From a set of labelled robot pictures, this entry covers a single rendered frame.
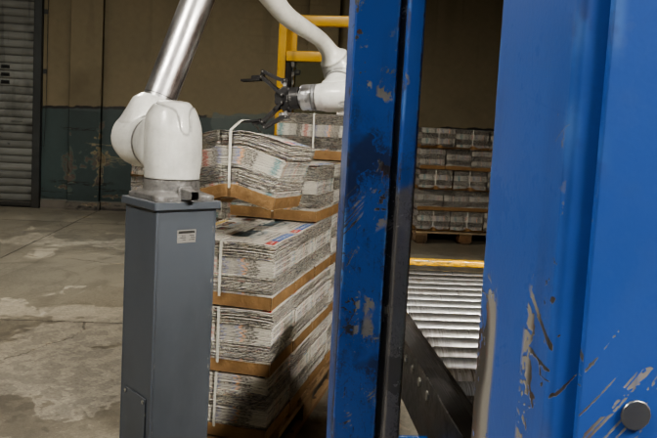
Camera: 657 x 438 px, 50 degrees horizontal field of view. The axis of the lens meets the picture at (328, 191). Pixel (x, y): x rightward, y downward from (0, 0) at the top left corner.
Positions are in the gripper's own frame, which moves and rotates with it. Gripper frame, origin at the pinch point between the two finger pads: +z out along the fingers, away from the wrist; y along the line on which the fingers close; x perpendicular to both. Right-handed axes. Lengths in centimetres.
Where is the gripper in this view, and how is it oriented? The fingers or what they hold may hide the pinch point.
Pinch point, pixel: (245, 100)
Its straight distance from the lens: 250.5
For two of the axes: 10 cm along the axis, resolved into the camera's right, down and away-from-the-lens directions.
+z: -9.6, 0.0, 2.7
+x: 2.7, -0.5, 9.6
